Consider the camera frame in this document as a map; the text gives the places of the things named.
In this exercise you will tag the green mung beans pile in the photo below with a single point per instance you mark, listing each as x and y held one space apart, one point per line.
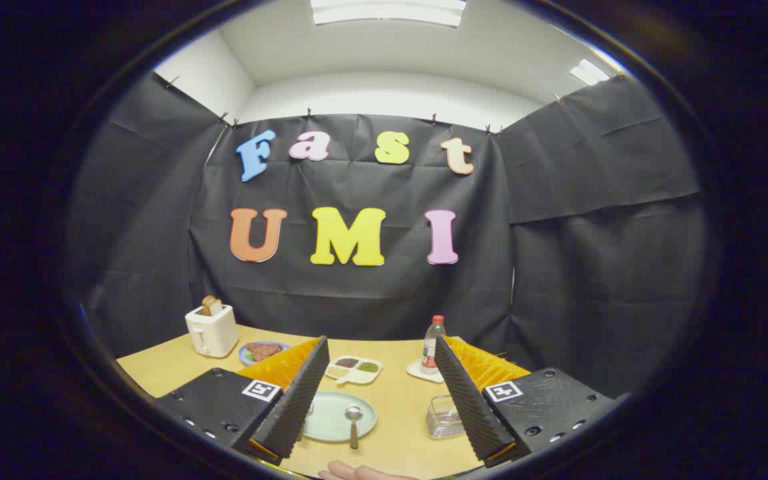
368 366

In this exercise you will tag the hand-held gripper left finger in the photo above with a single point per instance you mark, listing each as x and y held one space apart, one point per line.
297 400

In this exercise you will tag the small ceiling light panel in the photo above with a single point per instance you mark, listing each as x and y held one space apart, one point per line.
589 72

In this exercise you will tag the yellow soybeans pile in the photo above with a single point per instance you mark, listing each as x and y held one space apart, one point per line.
338 371

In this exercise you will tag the white square coaster tray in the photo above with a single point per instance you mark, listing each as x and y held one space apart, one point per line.
416 371

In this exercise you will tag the metal spoon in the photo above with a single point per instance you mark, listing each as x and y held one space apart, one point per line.
354 413

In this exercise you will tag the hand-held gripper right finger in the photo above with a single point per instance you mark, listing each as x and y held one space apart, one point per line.
467 406

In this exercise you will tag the dark red beans pile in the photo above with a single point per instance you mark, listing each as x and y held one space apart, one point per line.
347 362

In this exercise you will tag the pale green round plate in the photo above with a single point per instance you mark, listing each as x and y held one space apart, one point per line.
330 420

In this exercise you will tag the brown steak piece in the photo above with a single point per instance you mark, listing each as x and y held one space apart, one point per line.
264 351

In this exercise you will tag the blue plate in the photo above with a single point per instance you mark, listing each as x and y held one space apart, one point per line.
284 346

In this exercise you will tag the black backdrop cloth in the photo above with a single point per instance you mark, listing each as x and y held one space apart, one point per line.
357 293

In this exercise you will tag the toasted bread slice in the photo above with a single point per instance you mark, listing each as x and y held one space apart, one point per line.
209 305

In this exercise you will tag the large ceiling light panel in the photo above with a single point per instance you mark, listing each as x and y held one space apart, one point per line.
387 12

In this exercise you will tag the cream white toaster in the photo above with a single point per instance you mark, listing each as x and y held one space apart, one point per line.
214 333

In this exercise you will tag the clear red-capped water bottle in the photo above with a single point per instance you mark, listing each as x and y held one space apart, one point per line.
432 346

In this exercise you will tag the white divided dish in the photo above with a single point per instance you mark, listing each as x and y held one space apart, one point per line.
357 377

